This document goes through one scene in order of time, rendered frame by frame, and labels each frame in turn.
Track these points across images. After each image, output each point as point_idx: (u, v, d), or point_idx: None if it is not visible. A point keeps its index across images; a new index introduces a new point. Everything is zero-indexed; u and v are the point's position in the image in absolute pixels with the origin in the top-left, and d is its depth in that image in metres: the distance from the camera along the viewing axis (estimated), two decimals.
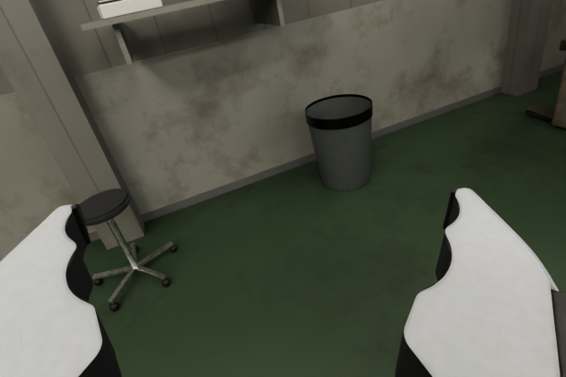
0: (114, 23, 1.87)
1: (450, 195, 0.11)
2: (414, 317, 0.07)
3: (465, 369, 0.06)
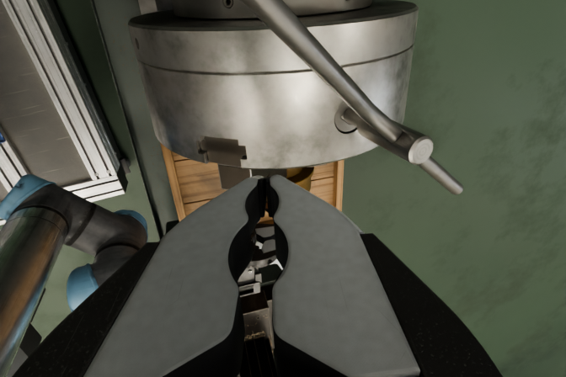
0: None
1: (266, 186, 0.12)
2: (278, 310, 0.07)
3: (330, 331, 0.07)
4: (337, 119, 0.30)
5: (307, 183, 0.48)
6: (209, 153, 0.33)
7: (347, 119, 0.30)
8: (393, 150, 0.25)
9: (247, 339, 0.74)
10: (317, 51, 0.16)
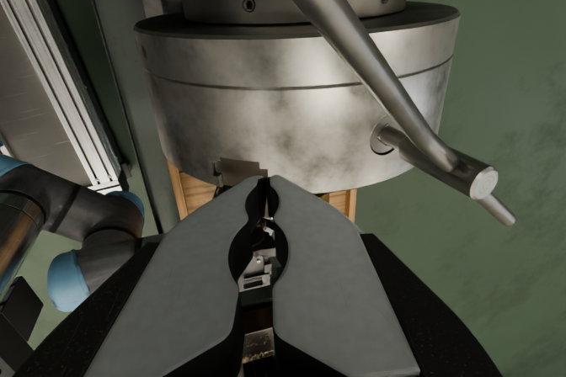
0: None
1: (266, 186, 0.12)
2: (278, 310, 0.07)
3: (330, 331, 0.07)
4: (372, 139, 0.26)
5: (326, 199, 0.44)
6: (225, 175, 0.29)
7: (385, 139, 0.26)
8: (447, 181, 0.21)
9: (254, 358, 0.70)
10: (385, 72, 0.13)
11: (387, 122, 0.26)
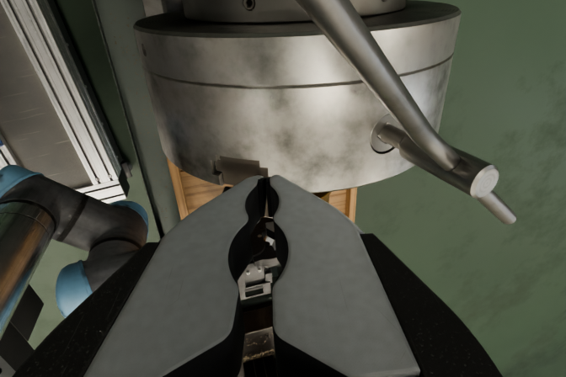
0: None
1: (266, 186, 0.12)
2: (278, 310, 0.07)
3: (330, 331, 0.07)
4: (372, 137, 0.26)
5: (326, 199, 0.45)
6: (225, 174, 0.29)
7: (385, 138, 0.26)
8: (448, 179, 0.21)
9: (254, 358, 0.70)
10: (385, 70, 0.13)
11: (388, 120, 0.26)
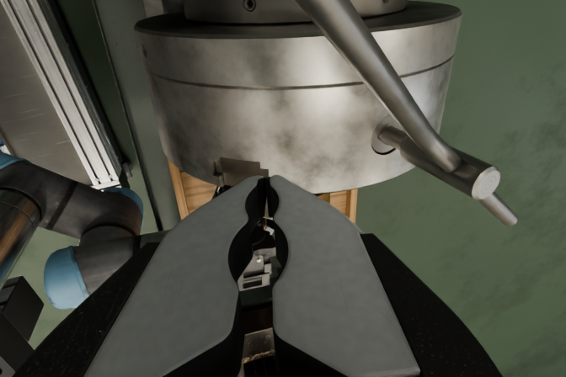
0: None
1: (266, 186, 0.12)
2: (278, 310, 0.07)
3: (330, 331, 0.07)
4: (373, 139, 0.26)
5: (327, 198, 0.44)
6: (226, 175, 0.29)
7: (386, 139, 0.26)
8: (449, 181, 0.21)
9: (255, 358, 0.70)
10: (387, 71, 0.13)
11: (389, 121, 0.26)
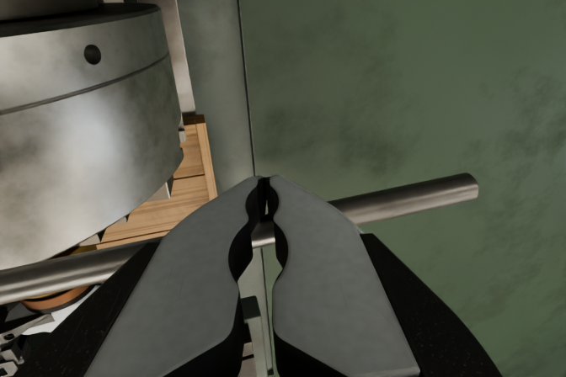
0: None
1: (265, 186, 0.12)
2: (277, 310, 0.07)
3: (330, 331, 0.07)
4: None
5: None
6: None
7: None
8: None
9: None
10: None
11: None
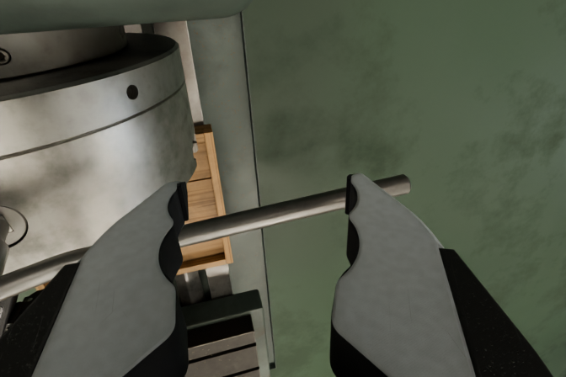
0: None
1: (346, 183, 0.12)
2: (339, 305, 0.07)
3: (389, 339, 0.07)
4: (4, 209, 0.22)
5: None
6: None
7: None
8: None
9: None
10: (207, 238, 0.18)
11: (14, 231, 0.23)
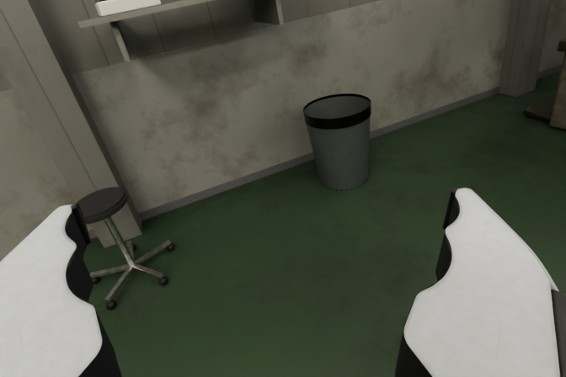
0: (113, 21, 1.86)
1: (450, 195, 0.11)
2: (414, 317, 0.07)
3: (465, 369, 0.06)
4: None
5: None
6: None
7: None
8: None
9: None
10: None
11: None
